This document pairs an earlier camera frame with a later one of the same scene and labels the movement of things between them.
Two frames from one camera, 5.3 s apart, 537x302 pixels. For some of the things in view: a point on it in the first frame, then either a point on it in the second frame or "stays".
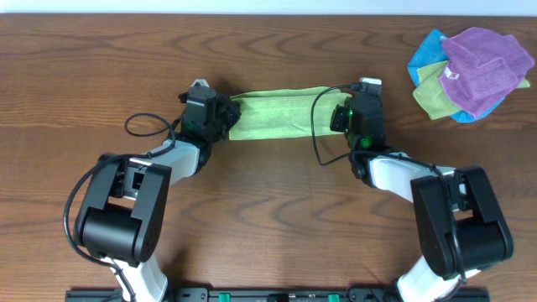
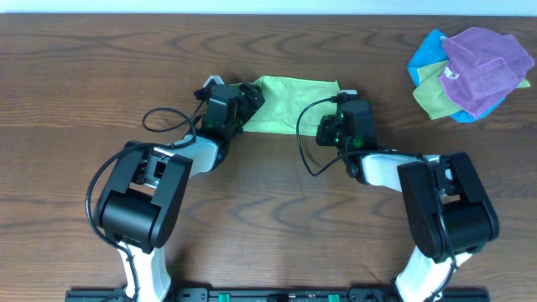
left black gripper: x=229 y=112 → x=246 y=102
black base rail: x=266 y=295 stays
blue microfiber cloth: x=431 y=51 stays
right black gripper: x=338 y=119 → x=325 y=132
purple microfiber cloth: x=482 y=67 stays
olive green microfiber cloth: x=429 y=93 stays
